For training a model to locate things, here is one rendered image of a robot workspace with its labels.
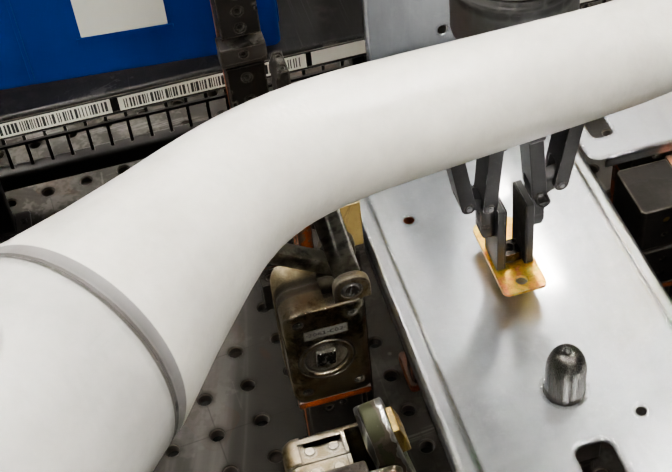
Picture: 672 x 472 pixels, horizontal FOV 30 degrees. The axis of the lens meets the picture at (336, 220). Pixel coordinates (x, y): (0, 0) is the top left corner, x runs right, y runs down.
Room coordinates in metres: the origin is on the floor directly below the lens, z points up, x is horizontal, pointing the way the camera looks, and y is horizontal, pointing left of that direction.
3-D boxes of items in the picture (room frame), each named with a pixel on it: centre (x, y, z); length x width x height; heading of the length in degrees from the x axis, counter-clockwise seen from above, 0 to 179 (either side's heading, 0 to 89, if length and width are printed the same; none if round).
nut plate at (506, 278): (0.70, -0.14, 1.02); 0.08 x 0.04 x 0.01; 10
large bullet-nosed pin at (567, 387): (0.58, -0.16, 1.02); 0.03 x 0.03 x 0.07
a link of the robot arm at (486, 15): (0.70, -0.14, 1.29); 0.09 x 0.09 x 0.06
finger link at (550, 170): (0.71, -0.17, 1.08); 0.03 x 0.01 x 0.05; 100
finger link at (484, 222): (0.70, -0.11, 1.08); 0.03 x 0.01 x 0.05; 100
